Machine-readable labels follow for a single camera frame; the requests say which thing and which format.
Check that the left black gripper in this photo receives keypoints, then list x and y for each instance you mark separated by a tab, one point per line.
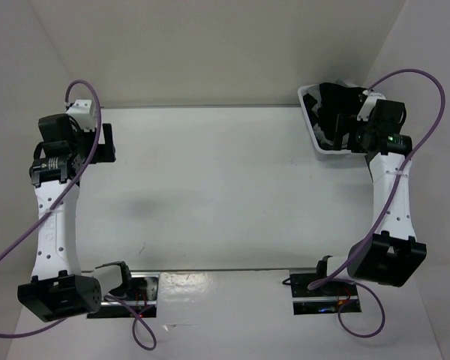
104	152

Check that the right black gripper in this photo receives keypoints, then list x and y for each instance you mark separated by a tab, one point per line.
347	123

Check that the black skirt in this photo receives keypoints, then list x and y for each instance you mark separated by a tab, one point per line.
324	102

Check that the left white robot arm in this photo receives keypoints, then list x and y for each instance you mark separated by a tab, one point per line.
58	289

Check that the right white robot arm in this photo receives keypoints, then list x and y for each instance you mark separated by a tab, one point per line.
389	254

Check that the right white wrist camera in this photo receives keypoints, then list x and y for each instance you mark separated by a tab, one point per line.
368	101

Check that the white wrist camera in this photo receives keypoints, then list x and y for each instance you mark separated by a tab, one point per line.
84	112
368	101

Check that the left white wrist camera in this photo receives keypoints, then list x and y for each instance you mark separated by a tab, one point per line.
84	112

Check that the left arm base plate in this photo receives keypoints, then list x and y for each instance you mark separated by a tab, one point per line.
142	297

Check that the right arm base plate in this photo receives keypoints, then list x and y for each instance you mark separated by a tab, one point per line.
325	300

